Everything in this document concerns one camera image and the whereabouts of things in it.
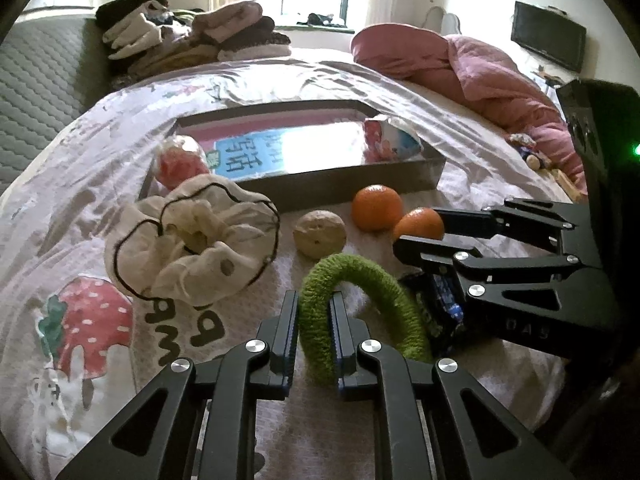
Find green fuzzy hair ring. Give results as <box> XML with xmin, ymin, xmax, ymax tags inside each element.
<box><xmin>297</xmin><ymin>252</ymin><xmax>433</xmax><ymax>384</ymax></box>

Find orange tangerine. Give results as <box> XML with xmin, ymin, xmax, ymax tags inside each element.
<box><xmin>392</xmin><ymin>207</ymin><xmax>445</xmax><ymax>240</ymax></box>
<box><xmin>352</xmin><ymin>184</ymin><xmax>404</xmax><ymax>232</ymax></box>

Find cream black-trimmed scrunchie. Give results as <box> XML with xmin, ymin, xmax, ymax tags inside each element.
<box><xmin>104</xmin><ymin>174</ymin><xmax>280</xmax><ymax>308</ymax></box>

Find blue orange snack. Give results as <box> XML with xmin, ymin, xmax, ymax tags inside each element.
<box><xmin>362</xmin><ymin>114</ymin><xmax>423</xmax><ymax>162</ymax></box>

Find brown walnut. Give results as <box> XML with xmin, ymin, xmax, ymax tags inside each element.
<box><xmin>293</xmin><ymin>210</ymin><xmax>347</xmax><ymax>260</ymax></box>

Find red white snack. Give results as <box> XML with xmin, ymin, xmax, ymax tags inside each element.
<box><xmin>153</xmin><ymin>134</ymin><xmax>209</xmax><ymax>190</ymax></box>

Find dark blue snack packet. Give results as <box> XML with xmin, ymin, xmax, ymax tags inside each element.
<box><xmin>399</xmin><ymin>272</ymin><xmax>465</xmax><ymax>358</ymax></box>

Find small toys beside duvet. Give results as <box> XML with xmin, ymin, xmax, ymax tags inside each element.
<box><xmin>506</xmin><ymin>133</ymin><xmax>552</xmax><ymax>171</ymax></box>

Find pink quilted duvet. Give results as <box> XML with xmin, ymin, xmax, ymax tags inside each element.
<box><xmin>350</xmin><ymin>23</ymin><xmax>588</xmax><ymax>195</ymax></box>

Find floral lilac bed sheet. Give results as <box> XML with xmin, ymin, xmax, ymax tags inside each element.
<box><xmin>1</xmin><ymin>58</ymin><xmax>567</xmax><ymax>479</ymax></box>

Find white chair back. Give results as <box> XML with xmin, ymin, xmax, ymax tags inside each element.
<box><xmin>422</xmin><ymin>6</ymin><xmax>461</xmax><ymax>36</ymax></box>

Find pink blue children's book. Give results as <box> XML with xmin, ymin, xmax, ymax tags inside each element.
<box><xmin>182</xmin><ymin>122</ymin><xmax>368</xmax><ymax>181</ymax></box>

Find grey quilted headboard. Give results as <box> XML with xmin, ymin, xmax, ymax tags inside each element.
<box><xmin>1</xmin><ymin>14</ymin><xmax>111</xmax><ymax>190</ymax></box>

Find pile of folded clothes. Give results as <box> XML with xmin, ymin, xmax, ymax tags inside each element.
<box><xmin>96</xmin><ymin>0</ymin><xmax>291</xmax><ymax>84</ymax></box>

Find black wall television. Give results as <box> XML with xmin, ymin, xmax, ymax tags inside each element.
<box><xmin>511</xmin><ymin>1</ymin><xmax>587</xmax><ymax>73</ymax></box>

